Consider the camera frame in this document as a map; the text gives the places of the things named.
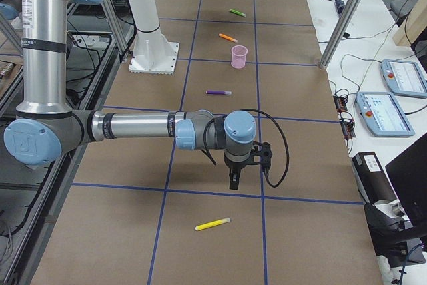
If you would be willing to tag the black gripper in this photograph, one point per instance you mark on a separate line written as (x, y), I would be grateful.
(234, 167)

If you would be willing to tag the yellow highlighter pen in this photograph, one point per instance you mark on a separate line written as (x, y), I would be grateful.
(212, 224)

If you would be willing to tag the green highlighter pen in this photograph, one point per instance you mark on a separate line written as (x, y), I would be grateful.
(238, 13)

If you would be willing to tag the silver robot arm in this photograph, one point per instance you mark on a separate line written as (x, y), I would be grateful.
(46, 127)

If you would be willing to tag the purple highlighter pen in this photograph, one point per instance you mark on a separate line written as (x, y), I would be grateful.
(212, 92)

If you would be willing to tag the pink plastic pen holder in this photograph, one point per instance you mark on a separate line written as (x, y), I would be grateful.
(238, 59)

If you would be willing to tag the orange highlighter pen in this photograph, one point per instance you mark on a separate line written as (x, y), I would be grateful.
(223, 36)

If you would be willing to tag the small circuit board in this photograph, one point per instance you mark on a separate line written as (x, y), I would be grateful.
(340, 103)

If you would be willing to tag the black box with label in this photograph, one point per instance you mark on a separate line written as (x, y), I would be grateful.
(371, 179)

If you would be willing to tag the near blue teach pendant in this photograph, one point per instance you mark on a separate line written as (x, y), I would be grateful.
(383, 115)

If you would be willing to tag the blue teach pendant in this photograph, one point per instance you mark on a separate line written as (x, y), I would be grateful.
(404, 78)
(383, 115)

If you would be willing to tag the black computer monitor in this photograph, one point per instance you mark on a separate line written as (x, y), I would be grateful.
(407, 173)

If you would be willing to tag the far blue teach pendant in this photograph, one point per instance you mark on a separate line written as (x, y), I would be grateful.
(404, 78)

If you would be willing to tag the wooden board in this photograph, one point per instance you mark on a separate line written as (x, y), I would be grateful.
(413, 25)

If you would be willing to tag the wrist black camera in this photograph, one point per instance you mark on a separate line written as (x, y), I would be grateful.
(261, 154)

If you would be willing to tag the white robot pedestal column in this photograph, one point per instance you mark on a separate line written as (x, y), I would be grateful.
(152, 52)

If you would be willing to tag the aluminium frame post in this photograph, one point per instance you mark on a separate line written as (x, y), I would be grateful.
(338, 32)

